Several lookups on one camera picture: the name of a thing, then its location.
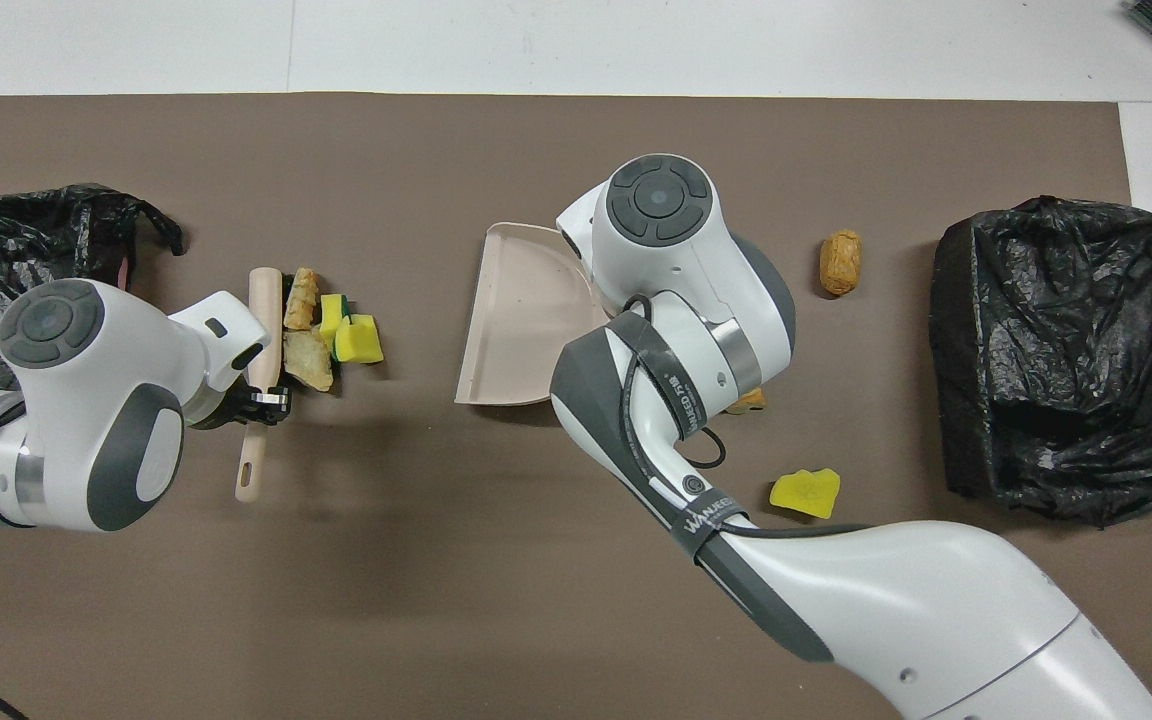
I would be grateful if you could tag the brown paper table mat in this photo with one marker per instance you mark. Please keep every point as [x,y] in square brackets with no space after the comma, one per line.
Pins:
[436,160]

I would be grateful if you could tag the yellow jagged sponge chunk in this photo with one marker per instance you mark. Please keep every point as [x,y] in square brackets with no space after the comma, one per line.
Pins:
[806,492]

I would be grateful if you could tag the beige plastic dustpan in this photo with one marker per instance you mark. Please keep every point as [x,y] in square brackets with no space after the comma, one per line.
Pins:
[516,320]

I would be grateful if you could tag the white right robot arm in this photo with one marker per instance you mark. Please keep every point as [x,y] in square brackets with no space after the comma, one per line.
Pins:
[886,600]

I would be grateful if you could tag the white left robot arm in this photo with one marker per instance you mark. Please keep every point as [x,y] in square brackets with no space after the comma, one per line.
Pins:
[86,400]

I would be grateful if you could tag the pale bread chunk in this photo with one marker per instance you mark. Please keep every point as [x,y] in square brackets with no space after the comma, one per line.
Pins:
[308,360]

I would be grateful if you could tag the brown bread roll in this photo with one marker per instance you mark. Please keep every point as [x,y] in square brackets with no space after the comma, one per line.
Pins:
[840,262]

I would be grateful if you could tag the yellow sponge block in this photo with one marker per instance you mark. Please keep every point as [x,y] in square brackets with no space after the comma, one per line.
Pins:
[361,342]

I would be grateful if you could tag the beige hand brush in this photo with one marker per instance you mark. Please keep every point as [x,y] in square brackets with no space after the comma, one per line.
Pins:
[264,300]

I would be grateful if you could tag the orange striped croissant piece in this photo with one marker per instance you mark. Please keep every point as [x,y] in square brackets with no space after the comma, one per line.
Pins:
[751,400]

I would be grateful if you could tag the braided pastry piece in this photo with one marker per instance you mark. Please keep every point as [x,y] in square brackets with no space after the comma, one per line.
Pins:
[301,300]

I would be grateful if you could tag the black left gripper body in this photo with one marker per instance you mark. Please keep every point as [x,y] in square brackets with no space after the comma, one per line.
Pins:
[276,400]

